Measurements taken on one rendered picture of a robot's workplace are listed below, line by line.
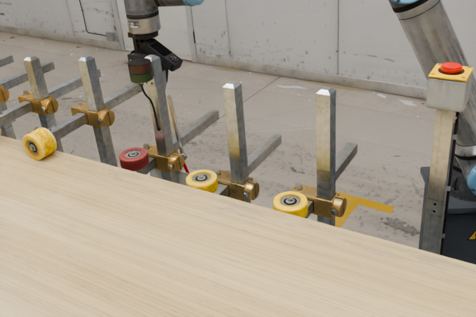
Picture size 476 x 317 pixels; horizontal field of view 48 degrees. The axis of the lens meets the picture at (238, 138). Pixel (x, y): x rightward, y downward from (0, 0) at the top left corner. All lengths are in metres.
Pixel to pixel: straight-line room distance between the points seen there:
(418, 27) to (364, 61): 2.67
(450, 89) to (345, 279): 0.41
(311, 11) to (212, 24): 0.95
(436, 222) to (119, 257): 0.69
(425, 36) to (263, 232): 0.64
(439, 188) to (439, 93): 0.23
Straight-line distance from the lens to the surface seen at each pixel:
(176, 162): 1.56
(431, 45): 1.46
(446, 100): 1.12
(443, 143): 1.18
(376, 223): 2.72
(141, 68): 1.41
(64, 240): 1.27
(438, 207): 1.26
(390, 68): 4.04
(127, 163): 1.51
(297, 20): 4.24
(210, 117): 1.80
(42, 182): 1.52
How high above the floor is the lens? 1.62
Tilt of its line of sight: 28 degrees down
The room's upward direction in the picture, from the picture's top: 5 degrees counter-clockwise
